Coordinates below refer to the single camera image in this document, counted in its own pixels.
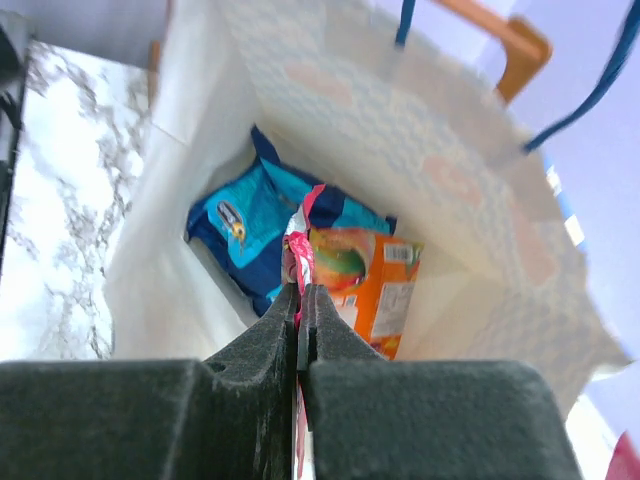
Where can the red crisps bag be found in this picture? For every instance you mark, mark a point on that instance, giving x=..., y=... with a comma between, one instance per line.
x=624, y=463

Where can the red snack packet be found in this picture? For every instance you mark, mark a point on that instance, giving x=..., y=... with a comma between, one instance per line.
x=298, y=266

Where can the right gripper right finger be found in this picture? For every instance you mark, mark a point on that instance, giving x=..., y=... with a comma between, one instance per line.
x=332, y=364

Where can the blue snack packet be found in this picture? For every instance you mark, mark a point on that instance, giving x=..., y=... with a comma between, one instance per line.
x=243, y=223

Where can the wooden dish rack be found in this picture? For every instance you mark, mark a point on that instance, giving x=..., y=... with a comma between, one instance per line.
x=527, y=51

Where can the orange snack box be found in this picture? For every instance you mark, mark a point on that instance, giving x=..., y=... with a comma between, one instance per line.
x=371, y=278

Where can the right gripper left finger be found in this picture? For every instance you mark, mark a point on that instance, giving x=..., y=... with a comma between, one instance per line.
x=251, y=434

